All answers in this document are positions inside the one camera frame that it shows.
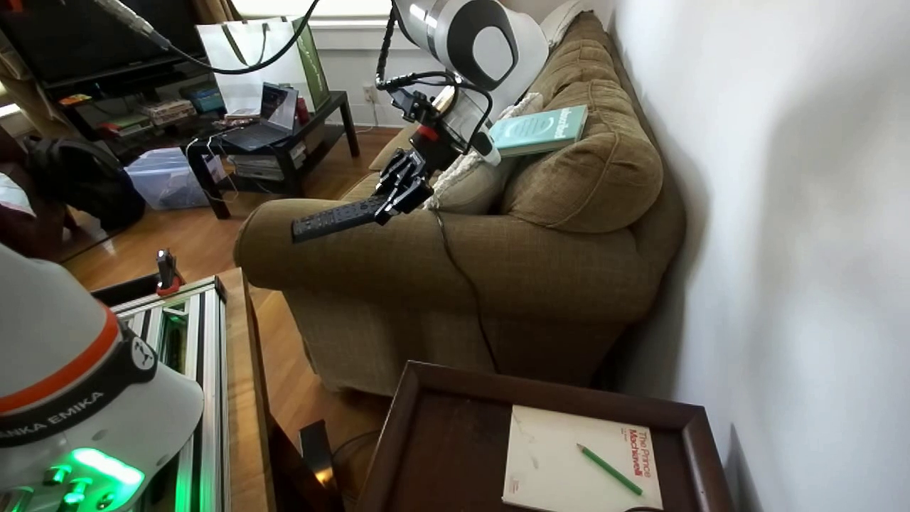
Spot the black orange clamp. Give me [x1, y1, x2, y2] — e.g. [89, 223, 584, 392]
[157, 250, 186, 297]

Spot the translucent plastic storage bin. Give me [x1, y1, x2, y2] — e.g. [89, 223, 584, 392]
[126, 148, 207, 210]

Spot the black low TV stand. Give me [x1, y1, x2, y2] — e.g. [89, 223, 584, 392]
[61, 65, 359, 220]

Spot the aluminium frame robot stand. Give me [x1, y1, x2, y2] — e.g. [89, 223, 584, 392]
[95, 274, 278, 512]

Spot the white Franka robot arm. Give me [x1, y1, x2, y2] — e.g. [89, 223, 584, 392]
[375, 0, 548, 223]

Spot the white paper shopping bag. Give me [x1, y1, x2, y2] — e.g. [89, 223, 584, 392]
[196, 17, 312, 114]

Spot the black remote control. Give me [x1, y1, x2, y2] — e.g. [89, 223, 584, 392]
[290, 199, 378, 243]

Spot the black power cable on sofa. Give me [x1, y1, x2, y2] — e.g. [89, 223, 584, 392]
[429, 208, 506, 377]

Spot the dark wooden side table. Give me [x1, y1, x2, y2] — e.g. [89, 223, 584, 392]
[356, 363, 735, 512]

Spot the olive brown fabric sofa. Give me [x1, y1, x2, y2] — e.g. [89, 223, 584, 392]
[233, 11, 685, 397]

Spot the green pen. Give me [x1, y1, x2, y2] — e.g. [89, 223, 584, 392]
[578, 445, 644, 498]

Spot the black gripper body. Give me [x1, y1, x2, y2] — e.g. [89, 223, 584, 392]
[395, 85, 463, 183]

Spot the teal Subscribed book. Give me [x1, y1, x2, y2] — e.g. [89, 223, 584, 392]
[489, 105, 590, 158]

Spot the white notepad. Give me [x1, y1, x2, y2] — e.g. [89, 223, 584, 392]
[501, 405, 665, 512]

